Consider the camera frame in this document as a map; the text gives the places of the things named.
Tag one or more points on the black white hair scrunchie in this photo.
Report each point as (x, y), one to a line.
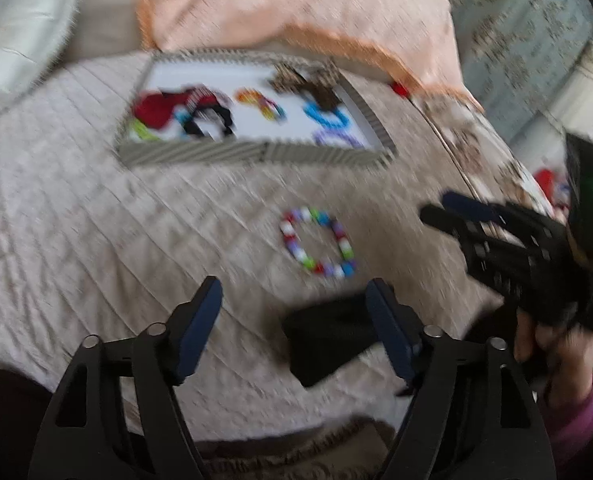
(196, 125)

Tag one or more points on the striped cardboard tray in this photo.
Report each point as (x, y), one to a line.
(286, 130)

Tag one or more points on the white round satin cushion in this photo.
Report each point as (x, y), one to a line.
(21, 25)

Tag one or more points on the person's right hand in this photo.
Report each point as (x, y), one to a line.
(561, 360)

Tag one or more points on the red fabric bow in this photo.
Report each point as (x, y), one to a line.
(156, 107)

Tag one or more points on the cream floral cloth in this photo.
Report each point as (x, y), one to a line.
(476, 150)

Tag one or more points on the cream quilted bed cover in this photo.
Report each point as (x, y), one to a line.
(101, 240)

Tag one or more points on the black cloth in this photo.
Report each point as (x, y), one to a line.
(326, 340)

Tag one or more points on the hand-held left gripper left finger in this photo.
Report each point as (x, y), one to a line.
(199, 335)

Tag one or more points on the brown scrunchie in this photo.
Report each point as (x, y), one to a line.
(324, 95)

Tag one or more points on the small red object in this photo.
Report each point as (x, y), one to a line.
(399, 88)

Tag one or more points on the teal patterned curtain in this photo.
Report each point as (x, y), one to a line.
(516, 35)

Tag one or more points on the leopard print scrunchie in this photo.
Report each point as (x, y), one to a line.
(289, 80)

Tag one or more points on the peach fringed blanket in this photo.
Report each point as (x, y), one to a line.
(301, 5)

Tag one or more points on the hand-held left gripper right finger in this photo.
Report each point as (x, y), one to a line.
(391, 332)

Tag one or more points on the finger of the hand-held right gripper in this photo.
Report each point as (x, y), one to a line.
(469, 205)
(451, 227)

